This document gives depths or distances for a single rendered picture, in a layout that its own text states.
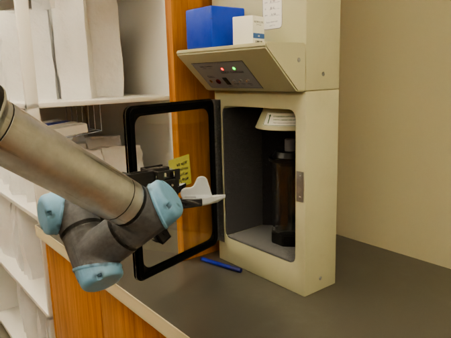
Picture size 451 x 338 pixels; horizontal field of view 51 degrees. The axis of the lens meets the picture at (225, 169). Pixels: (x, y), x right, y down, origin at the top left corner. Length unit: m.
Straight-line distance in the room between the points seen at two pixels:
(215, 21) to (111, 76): 1.24
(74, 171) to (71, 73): 1.48
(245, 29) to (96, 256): 0.56
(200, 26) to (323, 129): 0.36
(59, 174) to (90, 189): 0.05
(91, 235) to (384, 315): 0.63
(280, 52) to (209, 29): 0.20
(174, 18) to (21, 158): 0.73
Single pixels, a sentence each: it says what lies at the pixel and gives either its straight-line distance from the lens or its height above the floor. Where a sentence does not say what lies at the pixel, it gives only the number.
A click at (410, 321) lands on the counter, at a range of 1.10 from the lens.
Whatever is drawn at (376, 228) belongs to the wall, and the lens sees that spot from 1.51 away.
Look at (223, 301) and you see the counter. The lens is 1.13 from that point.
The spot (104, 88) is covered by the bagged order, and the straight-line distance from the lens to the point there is 2.27.
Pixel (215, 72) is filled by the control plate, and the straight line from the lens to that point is 1.14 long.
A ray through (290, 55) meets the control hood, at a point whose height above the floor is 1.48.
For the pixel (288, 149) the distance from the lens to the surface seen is 1.20.
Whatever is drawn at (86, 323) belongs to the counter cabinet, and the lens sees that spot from 1.64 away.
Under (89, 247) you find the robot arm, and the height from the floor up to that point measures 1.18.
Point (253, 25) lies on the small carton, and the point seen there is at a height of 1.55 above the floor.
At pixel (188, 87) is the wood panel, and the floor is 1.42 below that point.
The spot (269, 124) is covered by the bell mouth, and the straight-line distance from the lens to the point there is 1.14.
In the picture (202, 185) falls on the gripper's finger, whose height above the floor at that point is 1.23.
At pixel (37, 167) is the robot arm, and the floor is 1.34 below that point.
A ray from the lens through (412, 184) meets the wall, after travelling 1.41.
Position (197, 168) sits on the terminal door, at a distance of 1.21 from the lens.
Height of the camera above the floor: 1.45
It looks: 11 degrees down
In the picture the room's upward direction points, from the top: 2 degrees counter-clockwise
